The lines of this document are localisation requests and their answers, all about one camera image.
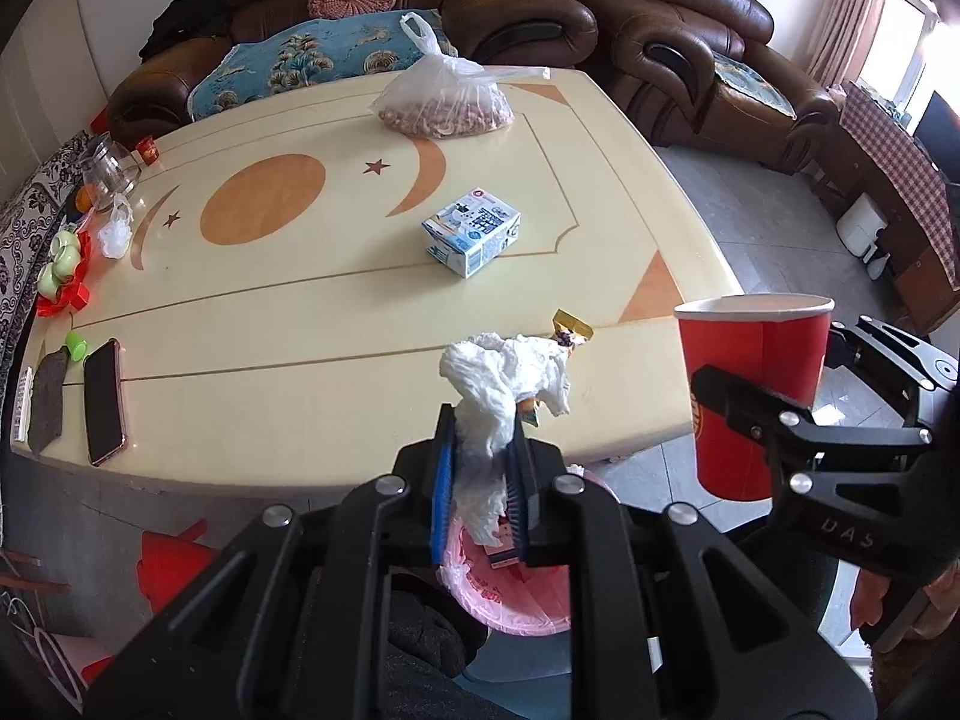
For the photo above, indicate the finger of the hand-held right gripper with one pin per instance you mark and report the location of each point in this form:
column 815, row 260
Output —
column 907, row 364
column 795, row 431

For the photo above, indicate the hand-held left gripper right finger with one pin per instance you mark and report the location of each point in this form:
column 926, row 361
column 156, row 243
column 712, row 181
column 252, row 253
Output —
column 519, row 499

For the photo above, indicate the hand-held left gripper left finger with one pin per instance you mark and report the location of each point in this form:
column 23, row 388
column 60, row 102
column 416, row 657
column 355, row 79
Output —
column 442, row 480

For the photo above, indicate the red paper cup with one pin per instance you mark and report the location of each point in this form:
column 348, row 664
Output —
column 742, row 345

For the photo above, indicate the pink trash bin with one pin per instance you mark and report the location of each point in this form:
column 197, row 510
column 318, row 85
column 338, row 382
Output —
column 525, row 600

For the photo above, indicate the white tissue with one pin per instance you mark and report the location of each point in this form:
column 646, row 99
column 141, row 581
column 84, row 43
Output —
column 495, row 382

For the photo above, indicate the yellow snack wrapper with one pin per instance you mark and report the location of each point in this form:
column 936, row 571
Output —
column 571, row 326

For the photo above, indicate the blue white milk carton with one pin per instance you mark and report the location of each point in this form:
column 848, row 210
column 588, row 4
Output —
column 472, row 232

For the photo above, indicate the wooden television cabinet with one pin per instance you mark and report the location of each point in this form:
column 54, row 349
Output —
column 922, row 270

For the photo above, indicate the white bottle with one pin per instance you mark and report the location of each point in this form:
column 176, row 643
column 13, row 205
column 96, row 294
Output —
column 877, row 268

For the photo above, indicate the white round appliance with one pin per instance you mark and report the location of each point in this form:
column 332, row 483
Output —
column 861, row 229

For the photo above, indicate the person's dark clothing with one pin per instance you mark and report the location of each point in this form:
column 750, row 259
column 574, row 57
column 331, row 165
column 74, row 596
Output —
column 431, row 630

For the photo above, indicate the red checked tablecloth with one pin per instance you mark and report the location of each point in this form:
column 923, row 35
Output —
column 900, row 157

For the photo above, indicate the black television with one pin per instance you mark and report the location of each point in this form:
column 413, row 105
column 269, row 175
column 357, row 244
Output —
column 937, row 135

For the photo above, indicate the red plastic stool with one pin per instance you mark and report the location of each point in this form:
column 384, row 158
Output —
column 176, row 566

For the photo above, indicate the pale armchair seat cloth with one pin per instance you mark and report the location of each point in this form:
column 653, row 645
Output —
column 754, row 86

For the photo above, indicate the window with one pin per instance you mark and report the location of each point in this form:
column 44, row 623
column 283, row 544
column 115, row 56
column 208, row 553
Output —
column 904, row 45

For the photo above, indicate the smartphone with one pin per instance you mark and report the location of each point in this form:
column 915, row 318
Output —
column 105, row 401

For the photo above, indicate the pink curtain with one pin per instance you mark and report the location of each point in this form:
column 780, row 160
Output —
column 844, row 22

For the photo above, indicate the plastic bag of peanuts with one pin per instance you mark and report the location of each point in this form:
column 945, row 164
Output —
column 446, row 101

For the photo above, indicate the green bottle cap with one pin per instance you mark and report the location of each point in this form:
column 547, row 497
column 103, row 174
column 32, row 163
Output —
column 77, row 345

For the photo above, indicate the brown leather armchair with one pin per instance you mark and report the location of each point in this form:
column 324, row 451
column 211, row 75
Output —
column 675, row 37

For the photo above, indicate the dark grey pad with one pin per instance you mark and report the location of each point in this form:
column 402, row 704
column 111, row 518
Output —
column 49, row 401

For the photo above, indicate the small white plastic bag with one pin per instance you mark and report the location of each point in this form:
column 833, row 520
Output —
column 115, row 229

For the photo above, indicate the white comb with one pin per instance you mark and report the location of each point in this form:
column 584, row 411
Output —
column 22, row 401

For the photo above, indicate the green cups on red tray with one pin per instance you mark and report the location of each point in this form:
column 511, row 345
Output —
column 64, row 274

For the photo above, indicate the small red cup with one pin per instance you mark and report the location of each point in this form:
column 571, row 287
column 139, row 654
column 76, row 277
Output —
column 147, row 150

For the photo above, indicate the blue floral seat cloth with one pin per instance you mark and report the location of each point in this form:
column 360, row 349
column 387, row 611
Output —
column 300, row 60

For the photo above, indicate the glass jar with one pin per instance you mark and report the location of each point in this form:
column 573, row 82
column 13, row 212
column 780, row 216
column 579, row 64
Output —
column 111, row 169

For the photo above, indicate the orange fruit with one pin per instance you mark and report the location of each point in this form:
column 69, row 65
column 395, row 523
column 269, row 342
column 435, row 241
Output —
column 84, row 199

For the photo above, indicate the brown leather sofa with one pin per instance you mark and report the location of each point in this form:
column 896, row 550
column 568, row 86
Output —
column 495, row 7

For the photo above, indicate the black white patterned blanket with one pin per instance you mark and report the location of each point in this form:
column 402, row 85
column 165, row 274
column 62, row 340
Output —
column 26, row 240

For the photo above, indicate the black cloth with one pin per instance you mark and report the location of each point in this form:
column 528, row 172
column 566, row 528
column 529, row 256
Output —
column 184, row 22

